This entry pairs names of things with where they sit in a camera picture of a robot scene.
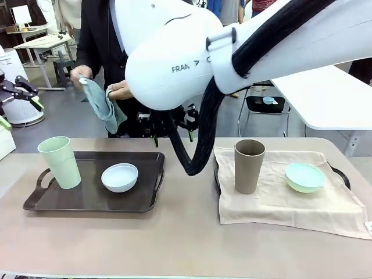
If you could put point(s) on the brown plastic tray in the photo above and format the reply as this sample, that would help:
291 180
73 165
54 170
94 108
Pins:
87 200

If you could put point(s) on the person's right hand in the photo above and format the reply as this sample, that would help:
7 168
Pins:
81 72

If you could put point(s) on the white desk with metal legs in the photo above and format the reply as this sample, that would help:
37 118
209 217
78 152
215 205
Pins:
40 43

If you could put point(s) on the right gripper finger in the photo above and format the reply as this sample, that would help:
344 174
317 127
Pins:
155 141
191 135

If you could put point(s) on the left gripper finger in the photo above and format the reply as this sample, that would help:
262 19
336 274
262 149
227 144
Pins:
5 122
27 91

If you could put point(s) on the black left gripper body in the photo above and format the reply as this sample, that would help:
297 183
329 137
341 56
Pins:
5 93

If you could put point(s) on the person in dark jacket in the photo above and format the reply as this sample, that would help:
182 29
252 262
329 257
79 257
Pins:
98 37

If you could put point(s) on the small light blue scoop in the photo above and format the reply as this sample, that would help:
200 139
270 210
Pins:
268 100

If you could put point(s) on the beige cloth mat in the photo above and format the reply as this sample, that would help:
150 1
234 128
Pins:
279 206

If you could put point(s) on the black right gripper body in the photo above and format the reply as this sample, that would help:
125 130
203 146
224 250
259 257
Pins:
162 122

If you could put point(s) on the white board on stand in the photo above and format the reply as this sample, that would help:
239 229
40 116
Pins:
21 16

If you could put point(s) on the person's left hand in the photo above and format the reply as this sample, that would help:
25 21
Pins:
122 90

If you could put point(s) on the white bowl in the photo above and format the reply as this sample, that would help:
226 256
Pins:
119 180

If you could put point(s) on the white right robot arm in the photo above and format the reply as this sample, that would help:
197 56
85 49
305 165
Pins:
174 58

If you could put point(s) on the black plastic tray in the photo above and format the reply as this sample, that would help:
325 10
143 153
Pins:
344 178

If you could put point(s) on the black stool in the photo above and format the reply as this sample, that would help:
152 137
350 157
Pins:
62 68

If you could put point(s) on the pale green tall cup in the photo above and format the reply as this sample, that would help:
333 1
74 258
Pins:
59 162

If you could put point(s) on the wooden desk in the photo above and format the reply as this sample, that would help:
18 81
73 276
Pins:
23 30

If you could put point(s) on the pale green bowl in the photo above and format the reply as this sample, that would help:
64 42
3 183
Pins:
305 180

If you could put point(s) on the black seat metal chair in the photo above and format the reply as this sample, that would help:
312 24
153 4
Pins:
267 106

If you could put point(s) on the teal cloth mat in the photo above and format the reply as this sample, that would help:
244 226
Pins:
101 104

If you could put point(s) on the white box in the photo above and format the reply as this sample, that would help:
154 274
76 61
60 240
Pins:
5 142

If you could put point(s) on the brown tall cup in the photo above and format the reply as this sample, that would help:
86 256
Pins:
249 168

